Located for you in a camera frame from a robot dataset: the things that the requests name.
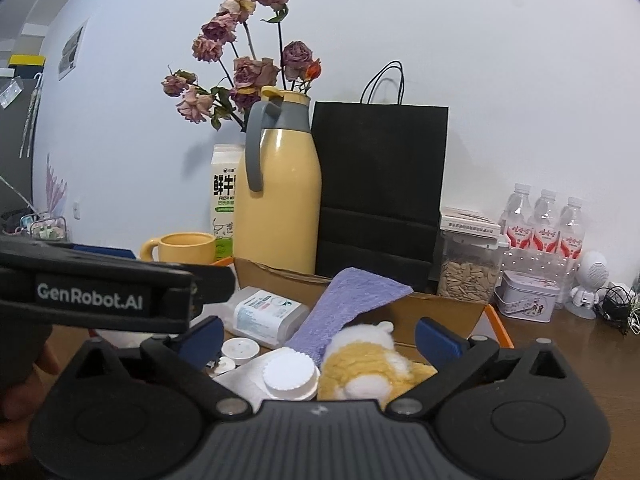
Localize white round disc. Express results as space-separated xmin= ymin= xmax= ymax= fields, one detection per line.
xmin=221 ymin=337 xmax=260 ymax=366

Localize clear cotton swab box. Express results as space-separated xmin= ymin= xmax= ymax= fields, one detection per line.
xmin=220 ymin=286 xmax=310 ymax=349

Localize yellow white plush alpaca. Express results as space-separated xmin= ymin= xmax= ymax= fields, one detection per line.
xmin=317 ymin=321 xmax=437 ymax=410

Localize large white ribbed lid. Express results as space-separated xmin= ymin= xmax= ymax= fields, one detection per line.
xmin=262 ymin=350 xmax=320 ymax=401

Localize purple cloth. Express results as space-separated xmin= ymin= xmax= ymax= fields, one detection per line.
xmin=284 ymin=268 xmax=413 ymax=365

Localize white tissue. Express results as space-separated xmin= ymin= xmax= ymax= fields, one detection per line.
xmin=214 ymin=348 xmax=283 ymax=412

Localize person left hand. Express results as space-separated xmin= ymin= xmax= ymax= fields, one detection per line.
xmin=0 ymin=342 xmax=61 ymax=466

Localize yellow ceramic mug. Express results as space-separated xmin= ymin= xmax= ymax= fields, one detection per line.
xmin=140 ymin=232 xmax=216 ymax=266

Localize red orange cardboard box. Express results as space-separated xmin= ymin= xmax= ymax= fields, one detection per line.
xmin=215 ymin=257 xmax=514 ymax=362

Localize small printed tin box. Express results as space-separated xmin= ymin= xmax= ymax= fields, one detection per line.
xmin=495 ymin=271 xmax=560 ymax=323

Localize clear seed container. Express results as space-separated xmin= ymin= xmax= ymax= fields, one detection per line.
xmin=437 ymin=231 xmax=509 ymax=304

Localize yellow thermos jug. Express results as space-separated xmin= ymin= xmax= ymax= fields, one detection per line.
xmin=233 ymin=87 xmax=322 ymax=274

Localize water bottle left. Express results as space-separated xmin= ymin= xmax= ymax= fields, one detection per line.
xmin=499 ymin=183 xmax=533 ymax=271

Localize water bottle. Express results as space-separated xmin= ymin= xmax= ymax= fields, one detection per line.
xmin=558 ymin=196 xmax=586 ymax=304
xmin=499 ymin=183 xmax=533 ymax=271
xmin=529 ymin=188 xmax=560 ymax=278

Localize white milk carton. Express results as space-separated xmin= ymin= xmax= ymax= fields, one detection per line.
xmin=210 ymin=144 xmax=244 ymax=260

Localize water bottle middle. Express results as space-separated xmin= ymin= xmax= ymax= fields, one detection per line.
xmin=529 ymin=188 xmax=560 ymax=278

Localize white flat box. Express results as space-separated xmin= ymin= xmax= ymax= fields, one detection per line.
xmin=439 ymin=207 xmax=501 ymax=237

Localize small white robot figure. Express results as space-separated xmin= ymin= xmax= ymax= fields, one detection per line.
xmin=566 ymin=250 xmax=610 ymax=321

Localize water bottle right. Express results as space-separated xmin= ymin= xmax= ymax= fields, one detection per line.
xmin=558 ymin=196 xmax=586 ymax=304

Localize black paper bag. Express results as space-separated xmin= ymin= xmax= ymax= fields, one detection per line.
xmin=311 ymin=60 xmax=448 ymax=292

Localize dried rose bouquet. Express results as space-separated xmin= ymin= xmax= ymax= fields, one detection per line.
xmin=160 ymin=0 xmax=321 ymax=130

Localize tangled cables pile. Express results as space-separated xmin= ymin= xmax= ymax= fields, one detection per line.
xmin=594 ymin=282 xmax=640 ymax=337

